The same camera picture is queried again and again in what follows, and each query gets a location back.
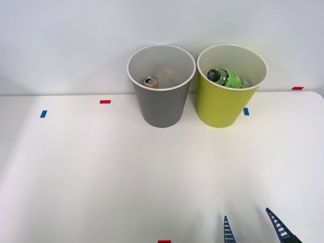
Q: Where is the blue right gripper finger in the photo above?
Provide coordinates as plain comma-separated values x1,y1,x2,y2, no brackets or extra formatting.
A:
223,215,237,243
265,207,303,243

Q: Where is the green label plastic bottle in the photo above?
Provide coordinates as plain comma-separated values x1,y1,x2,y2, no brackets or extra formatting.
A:
207,68,251,90

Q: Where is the yellow-green plastic waste bin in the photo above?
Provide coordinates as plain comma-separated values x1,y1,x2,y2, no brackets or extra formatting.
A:
196,44,268,129

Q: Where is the grey plastic waste bin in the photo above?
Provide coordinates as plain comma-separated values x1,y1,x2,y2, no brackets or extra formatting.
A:
126,44,197,129

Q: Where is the orange drink can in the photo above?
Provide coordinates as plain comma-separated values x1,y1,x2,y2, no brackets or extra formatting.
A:
143,75,159,89

